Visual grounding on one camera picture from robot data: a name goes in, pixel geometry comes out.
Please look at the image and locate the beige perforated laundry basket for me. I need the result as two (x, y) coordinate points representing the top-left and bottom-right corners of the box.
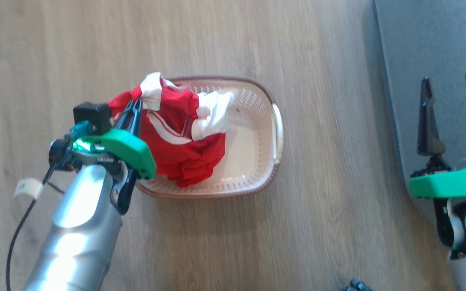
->
(135, 75), (284, 199)

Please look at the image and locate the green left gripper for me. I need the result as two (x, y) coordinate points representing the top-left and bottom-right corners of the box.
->
(70, 98), (157, 215)

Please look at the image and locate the red and white shirt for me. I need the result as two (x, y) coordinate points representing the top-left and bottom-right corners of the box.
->
(107, 72), (235, 188)

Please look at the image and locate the grey mat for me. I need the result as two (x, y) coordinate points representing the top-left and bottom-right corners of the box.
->
(373, 0), (466, 227)

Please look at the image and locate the white cable label tag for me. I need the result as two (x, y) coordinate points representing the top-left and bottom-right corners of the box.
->
(14, 178), (44, 200)

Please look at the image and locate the small black base part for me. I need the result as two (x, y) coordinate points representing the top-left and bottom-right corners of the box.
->
(341, 278), (373, 291)

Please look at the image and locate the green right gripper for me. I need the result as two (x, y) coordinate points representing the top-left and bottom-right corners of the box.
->
(409, 70), (466, 260)

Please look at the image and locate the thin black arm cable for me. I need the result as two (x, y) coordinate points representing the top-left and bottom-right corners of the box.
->
(6, 124), (94, 291)

